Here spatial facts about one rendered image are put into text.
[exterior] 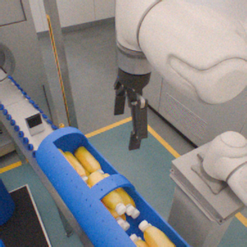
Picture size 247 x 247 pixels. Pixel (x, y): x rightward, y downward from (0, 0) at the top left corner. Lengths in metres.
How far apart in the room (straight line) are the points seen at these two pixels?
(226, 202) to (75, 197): 0.69
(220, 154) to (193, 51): 0.86
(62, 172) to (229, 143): 0.74
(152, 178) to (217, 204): 1.42
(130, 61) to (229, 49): 0.23
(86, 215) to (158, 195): 1.52
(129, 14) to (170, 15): 0.09
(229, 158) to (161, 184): 1.51
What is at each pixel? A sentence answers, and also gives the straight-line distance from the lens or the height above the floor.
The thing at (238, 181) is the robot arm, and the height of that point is 1.25.
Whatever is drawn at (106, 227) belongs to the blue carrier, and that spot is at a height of 1.20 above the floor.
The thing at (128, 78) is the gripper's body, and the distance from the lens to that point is 0.54.
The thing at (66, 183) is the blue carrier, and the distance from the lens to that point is 1.14.
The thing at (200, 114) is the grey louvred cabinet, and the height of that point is 0.51.
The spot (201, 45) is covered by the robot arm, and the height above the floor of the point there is 1.97.
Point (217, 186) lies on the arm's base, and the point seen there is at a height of 1.09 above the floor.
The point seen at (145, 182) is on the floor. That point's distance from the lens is 2.58.
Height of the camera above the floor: 2.10
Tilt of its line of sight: 42 degrees down
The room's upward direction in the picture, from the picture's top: straight up
